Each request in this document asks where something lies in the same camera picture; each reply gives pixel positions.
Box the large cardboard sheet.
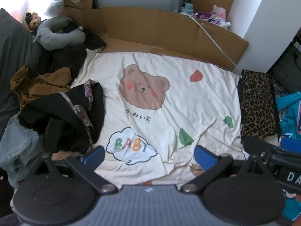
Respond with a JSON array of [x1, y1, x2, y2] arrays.
[[62, 6, 250, 71]]

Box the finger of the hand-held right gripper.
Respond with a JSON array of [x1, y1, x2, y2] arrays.
[[280, 137, 301, 151], [243, 136, 285, 158]]

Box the leopard print cloth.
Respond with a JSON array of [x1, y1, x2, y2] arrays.
[[237, 69, 280, 144]]

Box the black garment with floral lining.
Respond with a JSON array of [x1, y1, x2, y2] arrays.
[[19, 79, 105, 154]]

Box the small plush toy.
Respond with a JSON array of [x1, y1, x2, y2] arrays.
[[25, 12, 43, 32]]

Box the dark grey cloth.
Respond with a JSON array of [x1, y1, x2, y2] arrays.
[[0, 8, 47, 132]]

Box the white cable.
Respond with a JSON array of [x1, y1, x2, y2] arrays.
[[181, 8, 242, 71]]

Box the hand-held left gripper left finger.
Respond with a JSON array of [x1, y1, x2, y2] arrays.
[[35, 145, 118, 195]]

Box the brown garment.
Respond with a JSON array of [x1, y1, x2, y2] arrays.
[[10, 65, 72, 110]]

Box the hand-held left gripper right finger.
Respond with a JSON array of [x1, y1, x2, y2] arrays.
[[180, 145, 268, 193]]

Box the purple packet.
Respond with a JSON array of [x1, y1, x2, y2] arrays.
[[194, 12, 212, 20]]

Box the white bear printed blanket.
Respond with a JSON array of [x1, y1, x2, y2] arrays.
[[50, 52, 250, 191]]

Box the black cloth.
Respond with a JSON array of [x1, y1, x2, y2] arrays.
[[50, 28, 106, 80]]

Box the light blue bottle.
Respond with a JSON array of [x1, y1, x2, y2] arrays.
[[181, 3, 194, 16]]

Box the blue denim jeans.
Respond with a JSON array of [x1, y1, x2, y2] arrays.
[[0, 114, 51, 189]]

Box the teal printed cloth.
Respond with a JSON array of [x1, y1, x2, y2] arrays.
[[275, 92, 301, 222]]

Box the grey neck pillow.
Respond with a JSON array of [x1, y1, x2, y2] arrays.
[[33, 16, 86, 51]]

